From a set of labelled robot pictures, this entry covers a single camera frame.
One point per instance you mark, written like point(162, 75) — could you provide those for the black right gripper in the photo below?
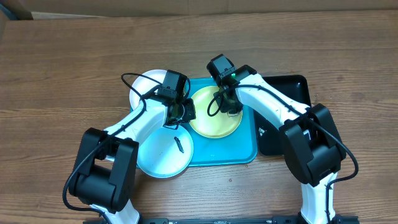
point(228, 104)

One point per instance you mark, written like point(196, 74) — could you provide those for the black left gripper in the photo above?
point(187, 103)

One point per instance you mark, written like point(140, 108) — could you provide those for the yellow plate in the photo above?
point(218, 126)

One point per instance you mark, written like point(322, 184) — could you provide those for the white plate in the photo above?
point(143, 85)

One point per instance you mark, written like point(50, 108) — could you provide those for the green white sponge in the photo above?
point(233, 114)

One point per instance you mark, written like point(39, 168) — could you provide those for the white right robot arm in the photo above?
point(310, 142)

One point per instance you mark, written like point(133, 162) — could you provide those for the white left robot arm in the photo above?
point(105, 166)

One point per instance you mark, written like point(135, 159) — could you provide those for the teal plastic tray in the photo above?
point(239, 147)

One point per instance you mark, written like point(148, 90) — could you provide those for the black rectangular tray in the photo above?
point(294, 87)

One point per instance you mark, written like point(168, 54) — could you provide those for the light blue plate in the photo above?
point(166, 152)

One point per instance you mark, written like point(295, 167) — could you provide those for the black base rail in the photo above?
point(291, 219)

